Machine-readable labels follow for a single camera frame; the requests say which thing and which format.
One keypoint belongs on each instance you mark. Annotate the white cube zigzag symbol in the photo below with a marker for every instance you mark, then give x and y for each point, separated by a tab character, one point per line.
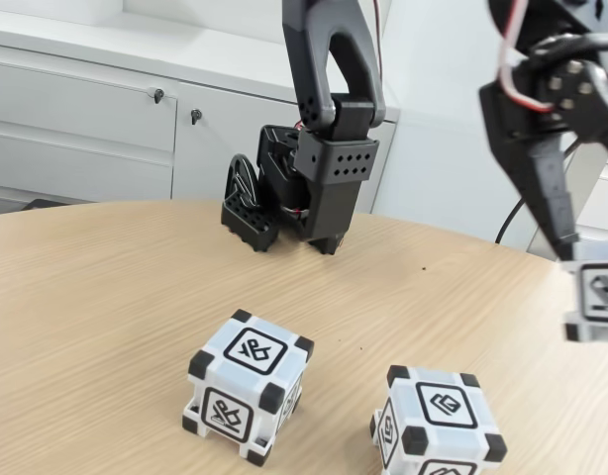
598	302

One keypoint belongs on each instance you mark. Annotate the small cabinet key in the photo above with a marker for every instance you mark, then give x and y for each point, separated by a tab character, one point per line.
195	116
158	95

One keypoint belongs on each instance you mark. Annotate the white cube house symbol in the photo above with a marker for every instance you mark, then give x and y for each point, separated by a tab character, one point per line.
442	425

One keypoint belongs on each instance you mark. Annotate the white cabinet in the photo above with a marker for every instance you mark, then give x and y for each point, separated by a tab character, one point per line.
86	123

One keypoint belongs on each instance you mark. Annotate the white cube crossed-loop symbol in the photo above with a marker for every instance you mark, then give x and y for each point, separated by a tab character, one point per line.
249	376

